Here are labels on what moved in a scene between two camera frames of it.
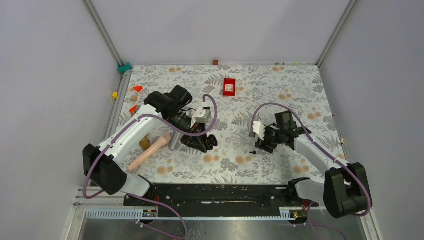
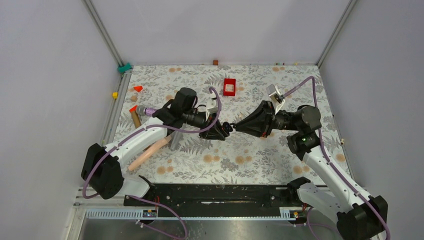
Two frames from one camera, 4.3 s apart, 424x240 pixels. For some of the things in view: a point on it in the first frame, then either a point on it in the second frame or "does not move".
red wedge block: (138, 88) does not move
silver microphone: (176, 138) does not move
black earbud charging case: (211, 141) → (227, 127)
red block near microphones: (133, 109) does not move
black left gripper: (198, 142) → (215, 131)
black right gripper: (263, 144) → (260, 122)
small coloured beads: (295, 63) does not move
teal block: (122, 69) does not move
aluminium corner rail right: (336, 33) does not move
